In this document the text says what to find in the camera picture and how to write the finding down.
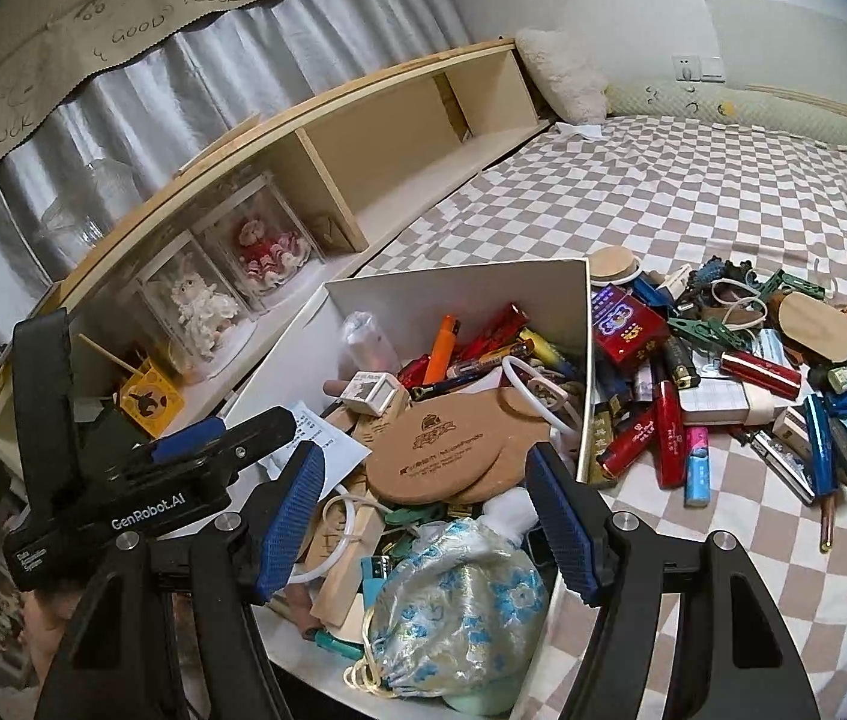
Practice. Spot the red foil tube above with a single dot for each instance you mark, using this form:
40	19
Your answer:
670	461

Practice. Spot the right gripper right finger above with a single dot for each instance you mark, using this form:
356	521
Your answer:
733	657

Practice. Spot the blue floral drawstring bag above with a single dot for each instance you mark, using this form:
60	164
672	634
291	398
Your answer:
464	610

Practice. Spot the red cigarette box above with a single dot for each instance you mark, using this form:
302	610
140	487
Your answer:
627	331

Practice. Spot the wall socket panel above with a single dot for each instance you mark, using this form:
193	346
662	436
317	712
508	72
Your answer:
696	69

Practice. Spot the red dress doll case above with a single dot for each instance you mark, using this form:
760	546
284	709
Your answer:
260	244

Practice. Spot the wooden stick block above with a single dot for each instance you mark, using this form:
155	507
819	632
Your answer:
342	582

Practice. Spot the yellow cat box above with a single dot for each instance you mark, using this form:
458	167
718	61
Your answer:
150	399

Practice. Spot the white paper receipt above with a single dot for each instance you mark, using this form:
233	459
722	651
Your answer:
342	453

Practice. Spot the grey curtain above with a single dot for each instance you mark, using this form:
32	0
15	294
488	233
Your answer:
156	112

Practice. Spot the wooden bedside shelf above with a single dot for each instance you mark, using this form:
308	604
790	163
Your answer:
358	164

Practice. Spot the fluffy white pillow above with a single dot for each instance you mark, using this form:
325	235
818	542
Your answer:
565	74

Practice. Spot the orange marker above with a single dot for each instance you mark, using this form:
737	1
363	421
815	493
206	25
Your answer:
442	350

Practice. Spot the green bolster pillow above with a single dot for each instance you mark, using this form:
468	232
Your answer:
716	104

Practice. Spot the brown pen gold tip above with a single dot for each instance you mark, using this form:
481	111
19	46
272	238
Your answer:
828	508

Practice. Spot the pink blue lighter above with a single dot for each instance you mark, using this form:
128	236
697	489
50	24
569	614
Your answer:
697	492

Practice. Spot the white shoe box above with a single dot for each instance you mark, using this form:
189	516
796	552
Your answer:
554	294

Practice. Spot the checkered bed sheet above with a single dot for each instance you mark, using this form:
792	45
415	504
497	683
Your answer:
680	195

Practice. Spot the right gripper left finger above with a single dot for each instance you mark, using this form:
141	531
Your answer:
118	657

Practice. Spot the oval wooden block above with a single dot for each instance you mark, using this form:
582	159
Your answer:
815	325

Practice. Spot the red lighter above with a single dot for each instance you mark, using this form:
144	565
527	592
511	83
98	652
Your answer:
778	380

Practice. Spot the shiny blue pen tube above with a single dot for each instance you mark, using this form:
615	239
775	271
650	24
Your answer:
822	465

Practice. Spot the silver harmonica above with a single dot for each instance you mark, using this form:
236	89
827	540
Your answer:
787	466

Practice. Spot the person left hand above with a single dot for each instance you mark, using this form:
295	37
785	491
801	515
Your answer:
45	620

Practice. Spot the round cork coaster with print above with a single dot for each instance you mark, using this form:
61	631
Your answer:
436	449

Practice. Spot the white dress doll case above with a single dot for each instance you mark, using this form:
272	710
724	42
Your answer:
205	322

